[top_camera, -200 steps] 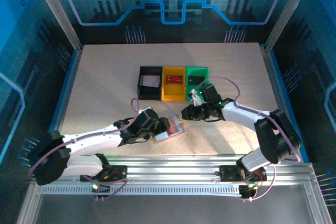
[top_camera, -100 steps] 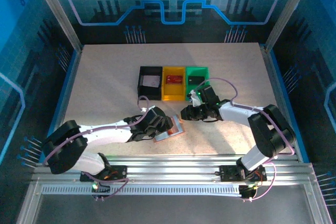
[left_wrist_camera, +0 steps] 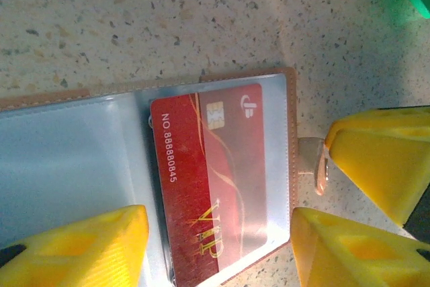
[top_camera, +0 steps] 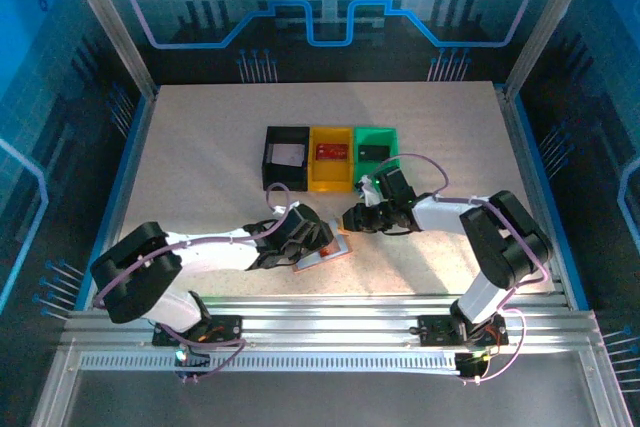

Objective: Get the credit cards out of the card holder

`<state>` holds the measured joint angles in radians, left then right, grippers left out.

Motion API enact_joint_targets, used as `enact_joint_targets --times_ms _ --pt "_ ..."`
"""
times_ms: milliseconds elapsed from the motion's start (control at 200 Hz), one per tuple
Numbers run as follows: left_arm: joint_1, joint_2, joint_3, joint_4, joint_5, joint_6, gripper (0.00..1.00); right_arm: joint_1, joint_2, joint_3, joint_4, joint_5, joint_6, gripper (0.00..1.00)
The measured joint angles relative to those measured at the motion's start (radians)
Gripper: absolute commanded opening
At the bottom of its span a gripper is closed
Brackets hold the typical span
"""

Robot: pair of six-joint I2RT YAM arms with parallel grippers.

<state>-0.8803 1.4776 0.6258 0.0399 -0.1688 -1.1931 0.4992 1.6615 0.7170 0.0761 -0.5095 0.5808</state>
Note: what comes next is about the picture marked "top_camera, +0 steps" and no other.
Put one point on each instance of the pink leather card holder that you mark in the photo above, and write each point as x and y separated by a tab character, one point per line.
312	263

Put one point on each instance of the black VIP credit card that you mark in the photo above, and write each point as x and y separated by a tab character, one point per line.
376	153

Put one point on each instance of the white credit card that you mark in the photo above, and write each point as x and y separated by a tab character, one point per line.
295	158
280	151

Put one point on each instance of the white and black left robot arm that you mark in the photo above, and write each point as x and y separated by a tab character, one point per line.
215	252

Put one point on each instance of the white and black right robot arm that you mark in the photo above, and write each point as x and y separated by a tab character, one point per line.
440	214

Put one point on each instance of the yellow plastic bin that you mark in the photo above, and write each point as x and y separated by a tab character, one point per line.
330	179

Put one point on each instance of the black plastic bin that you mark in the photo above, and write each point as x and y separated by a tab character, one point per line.
285	182

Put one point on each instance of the green plastic bin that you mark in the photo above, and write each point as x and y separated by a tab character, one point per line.
375	137

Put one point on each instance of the black controller box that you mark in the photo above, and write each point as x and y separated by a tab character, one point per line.
472	366
195	359

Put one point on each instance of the blue table edge strip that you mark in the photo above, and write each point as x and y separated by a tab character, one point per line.
550	172
112	197

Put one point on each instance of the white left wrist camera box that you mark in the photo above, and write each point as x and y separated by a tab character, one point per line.
290	208

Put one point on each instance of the aluminium rail beam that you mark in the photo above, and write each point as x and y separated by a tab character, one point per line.
325	319

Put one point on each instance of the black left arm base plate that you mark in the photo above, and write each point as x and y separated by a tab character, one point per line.
225	332

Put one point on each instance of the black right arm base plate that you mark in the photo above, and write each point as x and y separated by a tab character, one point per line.
435	329

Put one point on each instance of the aluminium frame post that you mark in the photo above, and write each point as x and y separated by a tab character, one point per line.
107	22
550	22

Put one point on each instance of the aluminium lower frame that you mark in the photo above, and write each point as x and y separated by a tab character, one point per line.
597	382

